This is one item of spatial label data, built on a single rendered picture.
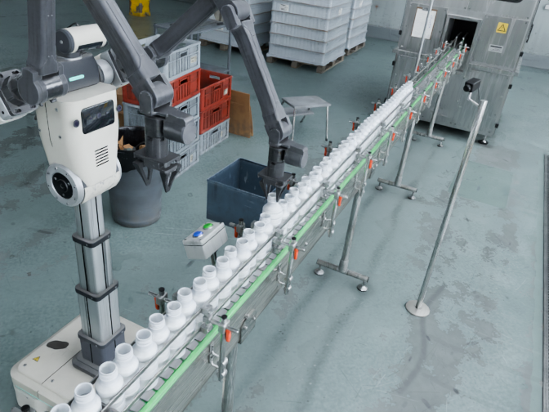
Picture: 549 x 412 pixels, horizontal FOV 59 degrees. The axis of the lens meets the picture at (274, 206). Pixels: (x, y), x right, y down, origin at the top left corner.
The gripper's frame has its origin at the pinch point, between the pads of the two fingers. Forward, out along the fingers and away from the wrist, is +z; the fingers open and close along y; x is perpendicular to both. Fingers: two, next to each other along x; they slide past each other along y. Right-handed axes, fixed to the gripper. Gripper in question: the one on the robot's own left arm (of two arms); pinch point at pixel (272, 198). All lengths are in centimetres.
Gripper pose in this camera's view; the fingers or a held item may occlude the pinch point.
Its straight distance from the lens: 168.3
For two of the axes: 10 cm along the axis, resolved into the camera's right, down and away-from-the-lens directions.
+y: -8.9, -2.9, 3.5
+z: -0.9, 8.7, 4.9
